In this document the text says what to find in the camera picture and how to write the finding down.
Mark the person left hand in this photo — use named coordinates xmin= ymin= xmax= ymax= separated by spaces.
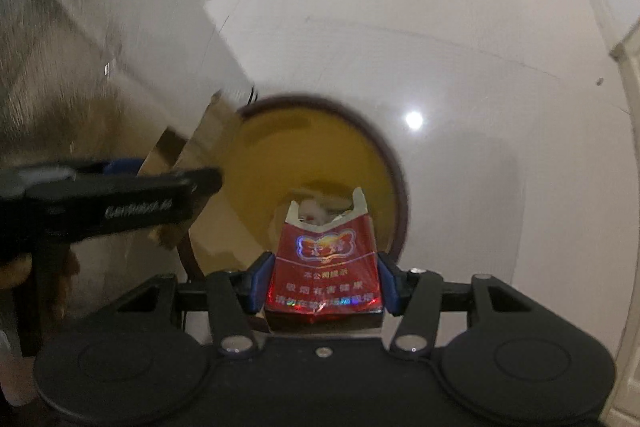
xmin=1 ymin=251 xmax=80 ymax=322

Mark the round brown trash bin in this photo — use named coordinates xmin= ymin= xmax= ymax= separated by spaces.
xmin=177 ymin=92 xmax=411 ymax=287

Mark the red cigarette pack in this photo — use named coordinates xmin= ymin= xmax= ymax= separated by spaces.
xmin=265 ymin=187 xmax=383 ymax=323

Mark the brown cardboard piece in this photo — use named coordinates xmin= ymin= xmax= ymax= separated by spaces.
xmin=139 ymin=91 xmax=242 ymax=249

